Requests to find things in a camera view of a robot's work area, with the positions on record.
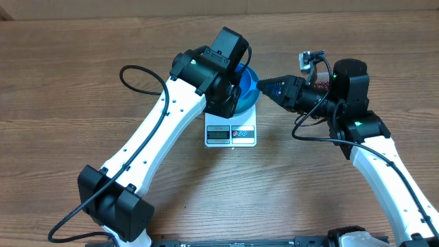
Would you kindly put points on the blue plastic measuring scoop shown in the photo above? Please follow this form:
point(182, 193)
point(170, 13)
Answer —
point(247, 90)

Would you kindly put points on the red beans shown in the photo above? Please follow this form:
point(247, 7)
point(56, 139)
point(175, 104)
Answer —
point(322, 85)

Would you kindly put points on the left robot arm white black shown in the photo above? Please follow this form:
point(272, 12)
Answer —
point(205, 79)

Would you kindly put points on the white digital kitchen scale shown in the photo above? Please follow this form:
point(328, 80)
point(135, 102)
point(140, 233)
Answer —
point(237, 132)

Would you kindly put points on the teal metal bowl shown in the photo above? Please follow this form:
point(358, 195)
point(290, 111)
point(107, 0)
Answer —
point(250, 103)

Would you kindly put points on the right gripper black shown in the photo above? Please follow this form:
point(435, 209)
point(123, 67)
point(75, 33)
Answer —
point(293, 93)

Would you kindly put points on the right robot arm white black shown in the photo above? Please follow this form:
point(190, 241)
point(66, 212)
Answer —
point(364, 140)

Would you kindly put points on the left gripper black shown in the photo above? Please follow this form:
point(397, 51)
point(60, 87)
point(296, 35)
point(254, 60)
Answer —
point(228, 111)

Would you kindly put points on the clear plastic container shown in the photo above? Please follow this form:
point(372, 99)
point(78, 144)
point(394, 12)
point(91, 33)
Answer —
point(322, 76)

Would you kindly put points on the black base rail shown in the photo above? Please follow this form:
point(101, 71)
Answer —
point(362, 238)

